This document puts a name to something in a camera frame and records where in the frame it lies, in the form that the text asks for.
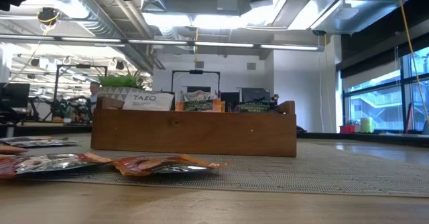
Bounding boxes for black background rig frame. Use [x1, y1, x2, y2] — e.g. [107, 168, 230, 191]
[53, 64, 109, 121]
[171, 69, 221, 99]

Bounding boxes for black framed window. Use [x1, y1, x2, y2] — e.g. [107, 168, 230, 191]
[341, 46, 429, 133]

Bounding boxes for yellow-green container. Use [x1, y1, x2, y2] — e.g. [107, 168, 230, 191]
[360, 117, 375, 134]

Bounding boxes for rectangular silver ventilation duct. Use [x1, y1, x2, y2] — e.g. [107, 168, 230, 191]
[310, 0, 412, 36]

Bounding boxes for wooden three-compartment tea tray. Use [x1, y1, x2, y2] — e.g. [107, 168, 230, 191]
[90, 96, 298, 158]

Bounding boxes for grey woven placemat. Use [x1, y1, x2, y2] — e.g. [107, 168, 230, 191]
[0, 135, 429, 198]

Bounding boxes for yellow hanging cord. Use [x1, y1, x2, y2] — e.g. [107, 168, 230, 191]
[397, 0, 429, 123]

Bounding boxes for black monitor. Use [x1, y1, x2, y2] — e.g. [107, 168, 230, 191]
[240, 87, 271, 103]
[0, 82, 31, 109]

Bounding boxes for white orange Tazo tea packet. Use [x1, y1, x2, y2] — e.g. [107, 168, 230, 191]
[122, 91, 175, 112]
[0, 135, 54, 142]

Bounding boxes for orange peach tea packet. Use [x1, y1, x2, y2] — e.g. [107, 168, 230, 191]
[176, 98, 226, 113]
[112, 154, 229, 177]
[0, 152, 113, 180]
[180, 89, 217, 101]

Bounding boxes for person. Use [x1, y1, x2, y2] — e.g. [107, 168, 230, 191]
[89, 81, 101, 104]

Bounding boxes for black yellow ceiling cord reel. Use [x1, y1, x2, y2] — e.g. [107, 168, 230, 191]
[36, 6, 62, 26]

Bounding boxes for grey ceiling box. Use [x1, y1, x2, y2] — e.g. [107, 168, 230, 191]
[217, 0, 239, 12]

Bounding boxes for green succulent in white pot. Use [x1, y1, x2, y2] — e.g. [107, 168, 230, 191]
[97, 68, 149, 101]

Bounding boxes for black blackcurrant tea packet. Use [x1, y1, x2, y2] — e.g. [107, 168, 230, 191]
[234, 102, 271, 113]
[6, 138, 80, 148]

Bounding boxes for black metal rig frame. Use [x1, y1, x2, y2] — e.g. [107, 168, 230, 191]
[0, 125, 429, 148]

